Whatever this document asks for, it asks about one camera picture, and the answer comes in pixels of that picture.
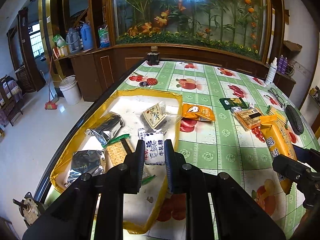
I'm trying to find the Weidan soda cracker pack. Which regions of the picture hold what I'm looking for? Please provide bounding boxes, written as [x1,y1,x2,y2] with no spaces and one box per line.
[105,134,156,185]

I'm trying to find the blue white milk candy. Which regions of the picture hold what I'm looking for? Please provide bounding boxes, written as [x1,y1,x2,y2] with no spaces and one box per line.
[144,132,165,165]

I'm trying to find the large yellow biscuit pack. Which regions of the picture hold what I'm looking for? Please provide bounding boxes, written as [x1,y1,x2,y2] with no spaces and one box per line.
[259,114,298,196]

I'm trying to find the silver foil packet front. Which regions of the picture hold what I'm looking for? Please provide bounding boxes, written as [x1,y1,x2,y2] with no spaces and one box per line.
[65,150,106,187]

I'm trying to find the silver foil packet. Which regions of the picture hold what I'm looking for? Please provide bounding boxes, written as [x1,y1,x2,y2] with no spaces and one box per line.
[85,112,124,147]
[65,150,106,187]

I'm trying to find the clear bag with calligraphy label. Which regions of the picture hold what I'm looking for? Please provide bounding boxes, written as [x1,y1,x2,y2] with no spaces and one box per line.
[139,101,182,135]

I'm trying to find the small orange chip bag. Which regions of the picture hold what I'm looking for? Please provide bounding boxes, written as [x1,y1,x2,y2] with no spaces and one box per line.
[182,103,215,122]

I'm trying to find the orange cracker pack with barcode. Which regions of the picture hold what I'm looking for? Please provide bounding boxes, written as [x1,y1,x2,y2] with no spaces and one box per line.
[233,108,263,131]

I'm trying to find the dark green snack packet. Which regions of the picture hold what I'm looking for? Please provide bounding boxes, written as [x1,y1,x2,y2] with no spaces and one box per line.
[219,98,248,110]

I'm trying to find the black glasses case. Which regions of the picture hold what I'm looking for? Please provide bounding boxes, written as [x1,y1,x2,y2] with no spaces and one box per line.
[285,105,304,135]

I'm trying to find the yellow-rimmed white foam tray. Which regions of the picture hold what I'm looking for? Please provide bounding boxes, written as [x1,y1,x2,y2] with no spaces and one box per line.
[50,88,182,235]

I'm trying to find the black eyeglasses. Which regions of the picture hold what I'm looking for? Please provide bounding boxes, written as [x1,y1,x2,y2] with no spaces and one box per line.
[268,87,285,108]

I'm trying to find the green plaid fruit tablecloth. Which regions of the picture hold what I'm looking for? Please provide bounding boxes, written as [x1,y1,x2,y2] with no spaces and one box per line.
[116,61,306,239]

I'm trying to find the white spray bottle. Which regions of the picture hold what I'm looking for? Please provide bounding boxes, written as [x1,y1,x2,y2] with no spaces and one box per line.
[265,57,278,86]

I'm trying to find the purple bottles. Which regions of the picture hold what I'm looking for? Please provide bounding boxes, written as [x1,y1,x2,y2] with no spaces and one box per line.
[277,55,288,74]

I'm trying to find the red broom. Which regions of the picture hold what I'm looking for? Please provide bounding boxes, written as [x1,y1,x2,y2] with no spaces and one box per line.
[44,58,57,110]

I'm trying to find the white plastic bucket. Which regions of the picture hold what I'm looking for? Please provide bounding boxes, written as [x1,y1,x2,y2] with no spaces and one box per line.
[59,75,82,105]

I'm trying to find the dark ink bottle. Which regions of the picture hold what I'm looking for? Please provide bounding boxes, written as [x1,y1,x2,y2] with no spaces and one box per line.
[147,46,160,66]

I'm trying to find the blue thermos jug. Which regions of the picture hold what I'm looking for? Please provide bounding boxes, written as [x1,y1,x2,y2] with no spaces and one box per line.
[80,23,94,50]

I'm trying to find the wooden chair with cloth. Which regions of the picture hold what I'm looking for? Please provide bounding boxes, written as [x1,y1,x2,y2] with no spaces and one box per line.
[1,75,24,127]

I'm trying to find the grey thermos jug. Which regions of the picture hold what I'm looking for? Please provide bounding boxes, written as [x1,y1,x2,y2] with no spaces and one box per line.
[66,28,81,54]

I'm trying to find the flower display glass case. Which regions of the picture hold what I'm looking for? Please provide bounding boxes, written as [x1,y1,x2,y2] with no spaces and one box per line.
[111,0,271,60]

